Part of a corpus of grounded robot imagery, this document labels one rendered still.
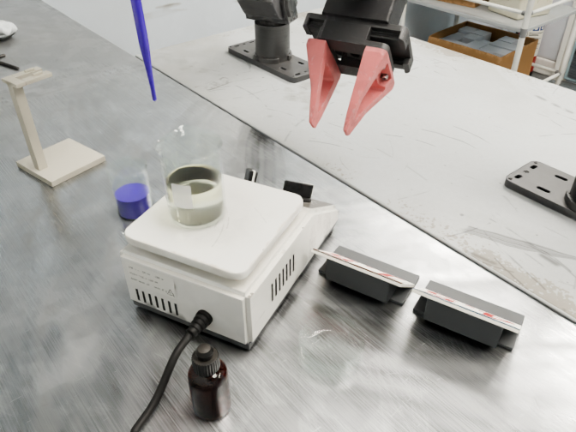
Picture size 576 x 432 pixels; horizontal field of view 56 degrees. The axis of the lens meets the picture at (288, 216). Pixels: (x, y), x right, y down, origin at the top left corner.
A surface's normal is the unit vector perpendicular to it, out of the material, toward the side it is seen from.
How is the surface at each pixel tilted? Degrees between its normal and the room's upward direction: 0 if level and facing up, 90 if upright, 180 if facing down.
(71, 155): 0
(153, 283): 90
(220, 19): 90
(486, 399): 0
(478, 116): 0
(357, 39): 42
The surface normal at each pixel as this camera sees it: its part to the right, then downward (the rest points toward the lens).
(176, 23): 0.63, 0.46
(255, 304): 0.90, 0.26
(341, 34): -0.29, -0.25
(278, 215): 0.00, -0.80
